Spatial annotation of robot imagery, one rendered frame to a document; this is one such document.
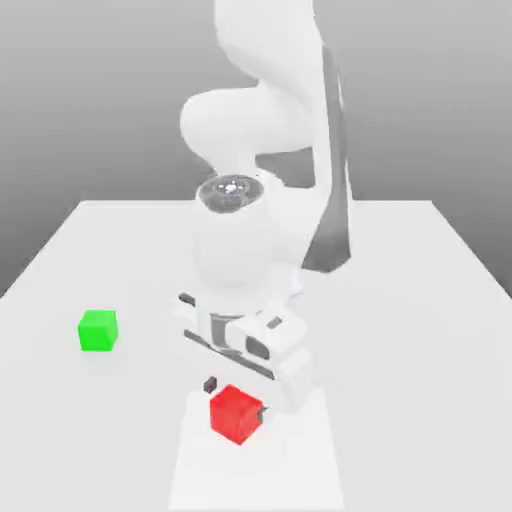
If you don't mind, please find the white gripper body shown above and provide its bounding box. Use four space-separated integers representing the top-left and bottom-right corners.
181 324 314 416

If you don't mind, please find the small red cube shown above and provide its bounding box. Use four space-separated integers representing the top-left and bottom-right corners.
209 383 266 447

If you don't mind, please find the small green cube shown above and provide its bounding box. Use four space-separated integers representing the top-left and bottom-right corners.
77 308 119 353

